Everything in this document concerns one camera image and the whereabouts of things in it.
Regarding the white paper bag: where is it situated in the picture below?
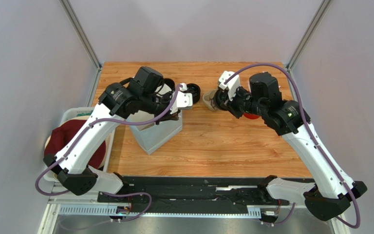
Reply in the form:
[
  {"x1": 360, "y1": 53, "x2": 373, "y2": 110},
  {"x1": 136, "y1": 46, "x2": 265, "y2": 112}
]
[{"x1": 127, "y1": 84, "x2": 184, "y2": 155}]

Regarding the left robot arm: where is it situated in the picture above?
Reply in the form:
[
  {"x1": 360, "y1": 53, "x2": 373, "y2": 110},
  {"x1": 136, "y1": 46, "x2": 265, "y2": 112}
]
[{"x1": 43, "y1": 66, "x2": 191, "y2": 196}]

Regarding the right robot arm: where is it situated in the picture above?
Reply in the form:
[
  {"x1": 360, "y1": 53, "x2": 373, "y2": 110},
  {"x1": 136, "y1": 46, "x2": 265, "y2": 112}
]
[{"x1": 212, "y1": 71, "x2": 367, "y2": 221}]

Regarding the black lidded coffee cup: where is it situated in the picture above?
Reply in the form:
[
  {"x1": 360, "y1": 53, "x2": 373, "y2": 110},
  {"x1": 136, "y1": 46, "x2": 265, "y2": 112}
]
[{"x1": 187, "y1": 83, "x2": 201, "y2": 104}]

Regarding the red cup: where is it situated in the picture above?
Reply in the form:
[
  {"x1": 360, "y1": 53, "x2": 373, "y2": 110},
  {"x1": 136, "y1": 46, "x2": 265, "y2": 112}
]
[{"x1": 243, "y1": 113, "x2": 260, "y2": 119}]

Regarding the bottom pulp cup carrier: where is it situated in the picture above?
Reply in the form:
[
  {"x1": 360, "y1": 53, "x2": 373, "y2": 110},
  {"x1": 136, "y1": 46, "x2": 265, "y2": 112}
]
[{"x1": 202, "y1": 89, "x2": 218, "y2": 111}]

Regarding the green item in bin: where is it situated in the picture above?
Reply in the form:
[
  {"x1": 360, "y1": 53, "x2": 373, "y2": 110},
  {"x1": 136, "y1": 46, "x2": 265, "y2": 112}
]
[{"x1": 76, "y1": 110, "x2": 93, "y2": 117}]

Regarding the beige round plate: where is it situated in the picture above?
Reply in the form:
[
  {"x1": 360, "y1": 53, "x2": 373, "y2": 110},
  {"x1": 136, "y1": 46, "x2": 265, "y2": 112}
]
[{"x1": 44, "y1": 108, "x2": 112, "y2": 171}]

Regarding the white plastic bin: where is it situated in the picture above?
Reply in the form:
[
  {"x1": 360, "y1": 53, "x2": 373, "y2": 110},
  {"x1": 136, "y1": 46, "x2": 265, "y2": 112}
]
[{"x1": 43, "y1": 107, "x2": 115, "y2": 182}]

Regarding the maroon cloth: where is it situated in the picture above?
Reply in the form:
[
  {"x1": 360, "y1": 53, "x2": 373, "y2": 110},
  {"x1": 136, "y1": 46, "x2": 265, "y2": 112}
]
[{"x1": 43, "y1": 119, "x2": 106, "y2": 169}]

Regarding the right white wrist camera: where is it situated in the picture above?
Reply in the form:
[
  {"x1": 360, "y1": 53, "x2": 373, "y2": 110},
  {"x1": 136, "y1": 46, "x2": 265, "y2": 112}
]
[{"x1": 218, "y1": 71, "x2": 241, "y2": 101}]

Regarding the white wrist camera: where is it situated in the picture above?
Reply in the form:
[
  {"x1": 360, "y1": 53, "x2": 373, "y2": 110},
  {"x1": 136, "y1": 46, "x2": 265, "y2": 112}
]
[
  {"x1": 218, "y1": 71, "x2": 241, "y2": 101},
  {"x1": 170, "y1": 83, "x2": 193, "y2": 114}
]

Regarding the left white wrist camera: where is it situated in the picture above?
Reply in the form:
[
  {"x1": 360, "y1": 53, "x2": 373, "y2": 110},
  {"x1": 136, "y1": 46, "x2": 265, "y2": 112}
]
[{"x1": 170, "y1": 83, "x2": 193, "y2": 114}]

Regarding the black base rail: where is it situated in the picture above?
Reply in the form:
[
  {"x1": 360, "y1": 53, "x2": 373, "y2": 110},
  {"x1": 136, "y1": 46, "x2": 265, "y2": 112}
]
[{"x1": 97, "y1": 176, "x2": 291, "y2": 215}]

